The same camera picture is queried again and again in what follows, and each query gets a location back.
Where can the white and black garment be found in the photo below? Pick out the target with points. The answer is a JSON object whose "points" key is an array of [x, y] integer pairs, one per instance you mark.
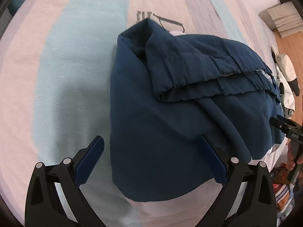
{"points": [[286, 80]]}

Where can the person's right hand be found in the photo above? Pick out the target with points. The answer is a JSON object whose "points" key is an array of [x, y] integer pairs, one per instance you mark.
{"points": [[290, 158]]}

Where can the colourful patterned clothing pile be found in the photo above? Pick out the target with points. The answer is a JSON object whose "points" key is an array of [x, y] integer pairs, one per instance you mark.
{"points": [[282, 186]]}

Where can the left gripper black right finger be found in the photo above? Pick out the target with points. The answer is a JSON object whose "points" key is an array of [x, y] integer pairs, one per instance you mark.
{"points": [[229, 172]]}

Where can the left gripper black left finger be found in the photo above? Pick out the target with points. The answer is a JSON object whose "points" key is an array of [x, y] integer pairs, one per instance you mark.
{"points": [[71, 173]]}

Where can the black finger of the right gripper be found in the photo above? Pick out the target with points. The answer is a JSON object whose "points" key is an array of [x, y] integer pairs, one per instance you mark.
{"points": [[286, 121], [278, 124]]}

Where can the blue and white hooded jacket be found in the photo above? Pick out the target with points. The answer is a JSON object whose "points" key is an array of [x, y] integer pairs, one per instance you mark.
{"points": [[166, 91]]}

